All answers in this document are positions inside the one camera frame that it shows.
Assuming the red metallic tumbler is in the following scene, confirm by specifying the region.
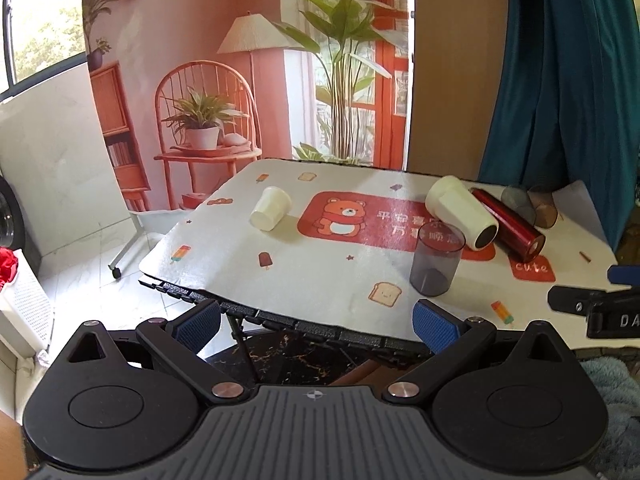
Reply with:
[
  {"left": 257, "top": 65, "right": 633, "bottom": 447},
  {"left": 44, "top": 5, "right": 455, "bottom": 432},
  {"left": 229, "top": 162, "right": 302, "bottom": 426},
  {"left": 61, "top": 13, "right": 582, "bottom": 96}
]
[{"left": 469, "top": 187, "right": 546, "bottom": 262}]

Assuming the dark round drum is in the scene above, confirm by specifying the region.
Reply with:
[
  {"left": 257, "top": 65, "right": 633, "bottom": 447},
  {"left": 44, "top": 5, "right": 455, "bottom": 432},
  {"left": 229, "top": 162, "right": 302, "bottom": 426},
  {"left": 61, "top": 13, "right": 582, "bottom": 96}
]
[{"left": 0, "top": 175, "right": 27, "bottom": 252}]

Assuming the black folding table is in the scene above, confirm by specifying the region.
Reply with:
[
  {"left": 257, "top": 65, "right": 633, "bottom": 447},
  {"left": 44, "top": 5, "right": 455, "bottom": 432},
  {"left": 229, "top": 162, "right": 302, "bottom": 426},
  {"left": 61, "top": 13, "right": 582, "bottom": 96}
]
[{"left": 137, "top": 275, "right": 442, "bottom": 384}]

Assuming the wall poster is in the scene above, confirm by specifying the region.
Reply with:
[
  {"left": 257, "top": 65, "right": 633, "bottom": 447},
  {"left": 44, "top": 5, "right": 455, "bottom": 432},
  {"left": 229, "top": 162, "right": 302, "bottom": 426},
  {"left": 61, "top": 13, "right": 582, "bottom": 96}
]
[{"left": 81, "top": 0, "right": 417, "bottom": 212}]

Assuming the red cloth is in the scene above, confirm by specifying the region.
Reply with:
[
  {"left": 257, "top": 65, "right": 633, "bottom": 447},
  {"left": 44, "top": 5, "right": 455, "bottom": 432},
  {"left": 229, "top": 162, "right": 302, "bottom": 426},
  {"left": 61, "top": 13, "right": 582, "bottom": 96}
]
[{"left": 0, "top": 247, "right": 22, "bottom": 287}]

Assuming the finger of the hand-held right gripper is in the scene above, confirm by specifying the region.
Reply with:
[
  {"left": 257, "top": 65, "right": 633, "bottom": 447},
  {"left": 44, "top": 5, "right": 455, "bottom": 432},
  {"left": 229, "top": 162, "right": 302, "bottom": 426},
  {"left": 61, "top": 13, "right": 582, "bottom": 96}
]
[
  {"left": 547, "top": 285, "right": 621, "bottom": 317},
  {"left": 607, "top": 264, "right": 640, "bottom": 287}
]

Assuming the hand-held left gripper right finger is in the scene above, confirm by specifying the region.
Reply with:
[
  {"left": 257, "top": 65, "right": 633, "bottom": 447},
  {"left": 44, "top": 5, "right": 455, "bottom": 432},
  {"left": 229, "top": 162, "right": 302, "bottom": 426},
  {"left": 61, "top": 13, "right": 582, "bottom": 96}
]
[{"left": 382, "top": 298, "right": 564, "bottom": 408}]

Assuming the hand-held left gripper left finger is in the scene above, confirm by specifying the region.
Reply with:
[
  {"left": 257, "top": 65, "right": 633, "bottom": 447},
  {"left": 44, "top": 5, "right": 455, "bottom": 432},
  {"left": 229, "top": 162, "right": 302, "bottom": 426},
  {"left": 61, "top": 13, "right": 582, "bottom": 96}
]
[{"left": 67, "top": 299, "right": 252, "bottom": 408}]

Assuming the blue fuzzy blanket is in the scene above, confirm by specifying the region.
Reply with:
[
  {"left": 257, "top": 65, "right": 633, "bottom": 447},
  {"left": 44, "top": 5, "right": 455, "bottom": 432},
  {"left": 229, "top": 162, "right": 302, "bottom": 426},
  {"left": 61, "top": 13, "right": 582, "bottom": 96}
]
[{"left": 579, "top": 354, "right": 640, "bottom": 480}]

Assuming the bear print tablecloth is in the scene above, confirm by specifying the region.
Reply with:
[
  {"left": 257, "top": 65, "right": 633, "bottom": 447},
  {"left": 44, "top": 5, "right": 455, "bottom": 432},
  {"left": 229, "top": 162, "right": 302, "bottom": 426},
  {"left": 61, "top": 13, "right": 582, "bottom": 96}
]
[{"left": 138, "top": 157, "right": 622, "bottom": 352}]

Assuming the small white paper cup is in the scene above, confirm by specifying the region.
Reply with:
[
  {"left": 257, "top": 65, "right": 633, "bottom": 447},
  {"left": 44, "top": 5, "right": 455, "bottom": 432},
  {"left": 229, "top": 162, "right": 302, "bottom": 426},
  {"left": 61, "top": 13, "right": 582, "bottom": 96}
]
[{"left": 249, "top": 186, "right": 293, "bottom": 232}]

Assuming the window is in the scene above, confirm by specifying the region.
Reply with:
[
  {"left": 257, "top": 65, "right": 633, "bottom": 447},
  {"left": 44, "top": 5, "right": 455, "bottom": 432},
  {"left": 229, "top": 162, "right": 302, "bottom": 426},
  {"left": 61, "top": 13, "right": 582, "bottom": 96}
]
[{"left": 0, "top": 0, "right": 87, "bottom": 92}]

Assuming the brown transparent cup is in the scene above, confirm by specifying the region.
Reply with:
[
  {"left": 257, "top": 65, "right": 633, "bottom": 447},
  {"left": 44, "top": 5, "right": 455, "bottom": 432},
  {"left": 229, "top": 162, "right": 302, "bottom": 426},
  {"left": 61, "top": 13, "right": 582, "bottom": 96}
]
[{"left": 527, "top": 184, "right": 560, "bottom": 231}]

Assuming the large cream cup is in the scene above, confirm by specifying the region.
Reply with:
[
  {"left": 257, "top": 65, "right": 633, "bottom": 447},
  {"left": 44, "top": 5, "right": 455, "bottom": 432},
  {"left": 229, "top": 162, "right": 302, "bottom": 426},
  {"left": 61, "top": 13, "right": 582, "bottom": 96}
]
[{"left": 424, "top": 175, "right": 500, "bottom": 251}]

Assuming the grey transparent plastic cup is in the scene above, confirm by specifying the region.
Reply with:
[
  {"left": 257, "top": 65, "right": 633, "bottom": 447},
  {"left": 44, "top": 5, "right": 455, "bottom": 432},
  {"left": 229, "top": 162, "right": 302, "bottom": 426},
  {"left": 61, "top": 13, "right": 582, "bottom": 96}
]
[{"left": 409, "top": 222, "right": 467, "bottom": 297}]

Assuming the white plastic basket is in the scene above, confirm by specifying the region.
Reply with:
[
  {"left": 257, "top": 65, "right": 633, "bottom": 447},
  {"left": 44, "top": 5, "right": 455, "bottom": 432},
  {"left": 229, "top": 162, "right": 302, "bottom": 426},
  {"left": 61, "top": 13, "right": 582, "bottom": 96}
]
[{"left": 0, "top": 247, "right": 54, "bottom": 357}]

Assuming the smoky transparent cup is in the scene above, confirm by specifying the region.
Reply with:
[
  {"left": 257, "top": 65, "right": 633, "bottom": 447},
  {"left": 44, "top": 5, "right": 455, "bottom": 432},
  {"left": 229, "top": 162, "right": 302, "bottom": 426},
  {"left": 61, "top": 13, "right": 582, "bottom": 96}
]
[{"left": 501, "top": 184, "right": 539, "bottom": 229}]

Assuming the teal curtain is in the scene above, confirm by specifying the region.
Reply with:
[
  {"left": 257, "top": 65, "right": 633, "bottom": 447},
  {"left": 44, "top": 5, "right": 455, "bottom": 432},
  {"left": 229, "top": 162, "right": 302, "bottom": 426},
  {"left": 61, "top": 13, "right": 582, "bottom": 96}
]
[{"left": 477, "top": 0, "right": 640, "bottom": 262}]

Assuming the white stand leg with caster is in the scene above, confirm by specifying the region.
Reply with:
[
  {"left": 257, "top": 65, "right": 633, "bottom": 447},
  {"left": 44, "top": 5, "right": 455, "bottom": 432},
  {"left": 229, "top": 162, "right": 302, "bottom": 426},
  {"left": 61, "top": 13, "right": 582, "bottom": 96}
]
[{"left": 108, "top": 211, "right": 147, "bottom": 280}]

